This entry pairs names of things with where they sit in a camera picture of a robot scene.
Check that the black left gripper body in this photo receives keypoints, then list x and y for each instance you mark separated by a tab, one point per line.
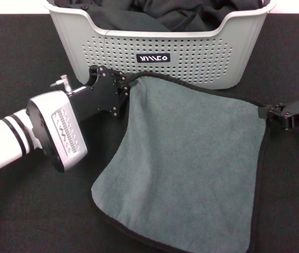
99	95

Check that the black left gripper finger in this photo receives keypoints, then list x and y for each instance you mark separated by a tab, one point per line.
124	93
124	79

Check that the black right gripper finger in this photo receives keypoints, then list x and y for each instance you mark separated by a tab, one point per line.
278	108
279	120

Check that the grey yellow towel black trim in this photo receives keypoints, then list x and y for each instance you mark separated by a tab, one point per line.
186	158

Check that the grey perforated plastic storage basket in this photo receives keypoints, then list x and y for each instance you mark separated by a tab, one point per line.
197	63

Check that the black tablecloth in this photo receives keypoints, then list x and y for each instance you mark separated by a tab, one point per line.
33	210

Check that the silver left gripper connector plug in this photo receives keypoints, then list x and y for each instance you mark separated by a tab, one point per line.
64	84

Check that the black crumpled cloth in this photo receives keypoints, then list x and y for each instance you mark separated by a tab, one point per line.
149	15

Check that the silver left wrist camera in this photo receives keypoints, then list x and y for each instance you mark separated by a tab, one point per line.
60	131

